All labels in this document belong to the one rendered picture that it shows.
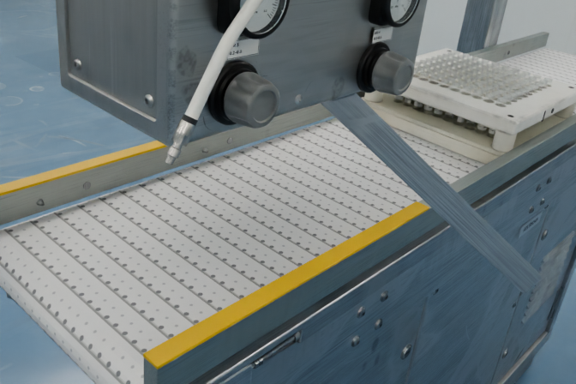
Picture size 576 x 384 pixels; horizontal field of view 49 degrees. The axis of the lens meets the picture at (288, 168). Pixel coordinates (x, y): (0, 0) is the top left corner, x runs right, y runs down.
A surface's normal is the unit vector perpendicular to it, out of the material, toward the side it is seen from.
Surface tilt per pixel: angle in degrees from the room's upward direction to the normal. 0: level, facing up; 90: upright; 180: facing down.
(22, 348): 0
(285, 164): 0
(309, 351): 90
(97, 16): 90
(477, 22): 90
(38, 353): 0
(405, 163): 87
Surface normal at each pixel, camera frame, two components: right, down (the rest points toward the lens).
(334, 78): 0.73, 0.37
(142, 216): 0.10, -0.89
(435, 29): -0.57, 0.31
